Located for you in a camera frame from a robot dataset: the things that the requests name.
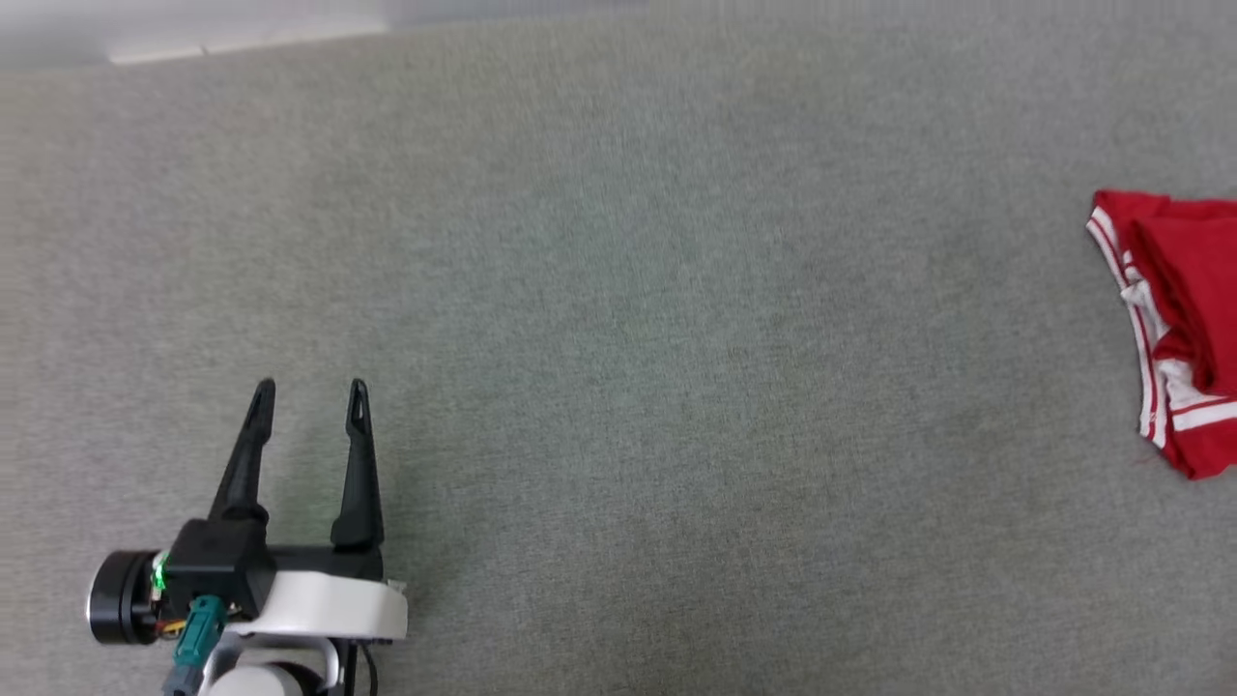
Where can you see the grey fabric sofa seat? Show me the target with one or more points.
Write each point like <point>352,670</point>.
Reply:
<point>618,387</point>

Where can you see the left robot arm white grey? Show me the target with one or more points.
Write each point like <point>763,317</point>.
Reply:
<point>261,677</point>

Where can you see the red garment with white stripes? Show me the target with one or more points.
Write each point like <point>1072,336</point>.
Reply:
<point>1193,290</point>

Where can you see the black cylindrical wrist camera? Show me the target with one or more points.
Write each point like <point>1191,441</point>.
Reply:
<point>121,597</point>

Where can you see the left gripper black and white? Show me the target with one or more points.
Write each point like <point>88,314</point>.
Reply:
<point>290,599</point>

